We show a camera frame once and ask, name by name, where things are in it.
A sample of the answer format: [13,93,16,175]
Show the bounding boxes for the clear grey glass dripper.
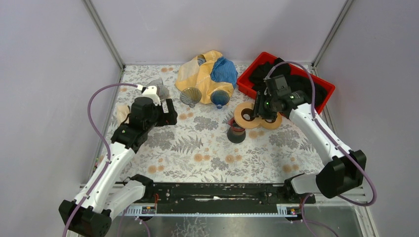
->
[179,87,202,108]

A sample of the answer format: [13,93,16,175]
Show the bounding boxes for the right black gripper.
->
[251,91,277,121]

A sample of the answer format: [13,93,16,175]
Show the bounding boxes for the blue cloth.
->
[210,56,238,88]

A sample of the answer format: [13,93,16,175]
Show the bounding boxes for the wooden ring holder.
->
[234,102,262,129]
[260,113,282,130]

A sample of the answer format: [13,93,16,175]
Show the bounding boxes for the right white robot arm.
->
[253,76,366,203]

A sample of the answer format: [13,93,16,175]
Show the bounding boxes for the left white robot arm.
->
[59,97,177,237]

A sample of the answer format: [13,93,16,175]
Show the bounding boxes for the black cloth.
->
[249,57,328,108]

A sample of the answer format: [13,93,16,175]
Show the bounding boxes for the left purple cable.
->
[62,83,145,237]

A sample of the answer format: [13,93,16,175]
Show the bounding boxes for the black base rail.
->
[134,182,303,215]

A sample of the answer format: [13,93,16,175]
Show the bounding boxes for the dark glass carafe red rim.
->
[227,118,246,144]

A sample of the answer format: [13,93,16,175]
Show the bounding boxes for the clear glass pitcher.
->
[148,79,170,101]

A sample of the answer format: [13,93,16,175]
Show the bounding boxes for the orange filter holder box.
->
[116,105,130,124]

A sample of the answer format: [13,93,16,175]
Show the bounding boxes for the floral table mat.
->
[118,65,323,183]

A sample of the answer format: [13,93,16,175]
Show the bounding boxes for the yellow cloth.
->
[175,50,234,104]

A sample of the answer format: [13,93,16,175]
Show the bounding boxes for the red plastic bin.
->
[237,52,335,113]

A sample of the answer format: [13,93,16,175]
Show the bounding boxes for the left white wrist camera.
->
[137,84,162,106]

